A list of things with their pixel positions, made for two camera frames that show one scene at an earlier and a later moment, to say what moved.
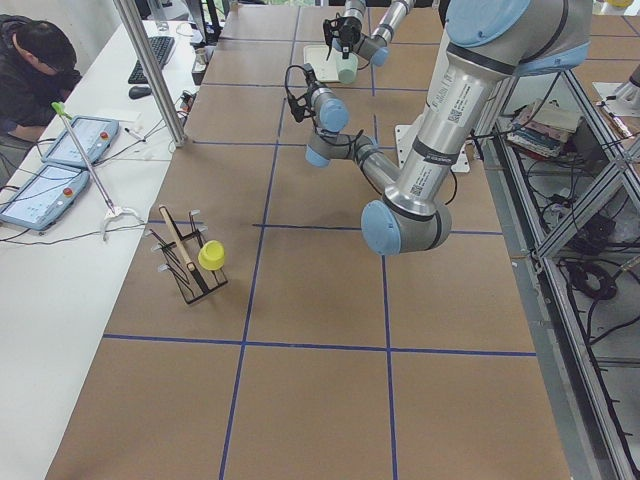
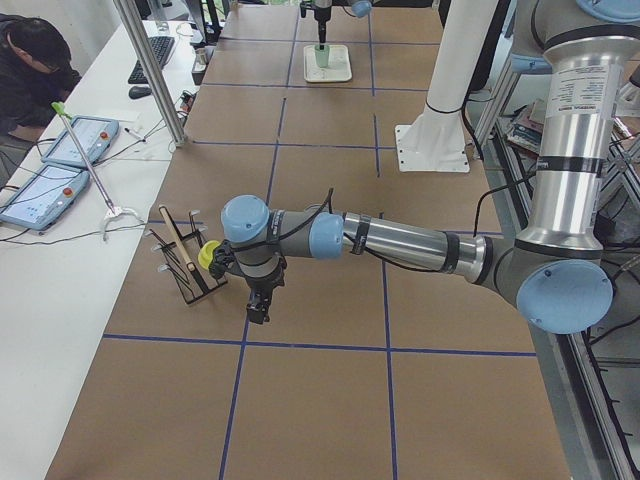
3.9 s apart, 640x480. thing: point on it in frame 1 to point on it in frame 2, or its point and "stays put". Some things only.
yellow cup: x=211 y=255 stays put
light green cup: x=347 y=68 to x=322 y=56
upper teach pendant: x=95 y=136 stays put
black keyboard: x=161 y=46 stays put
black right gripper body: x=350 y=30 to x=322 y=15
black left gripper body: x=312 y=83 to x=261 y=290
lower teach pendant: x=45 y=199 stays put
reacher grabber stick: x=59 y=108 stays put
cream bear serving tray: x=325 y=66 stays put
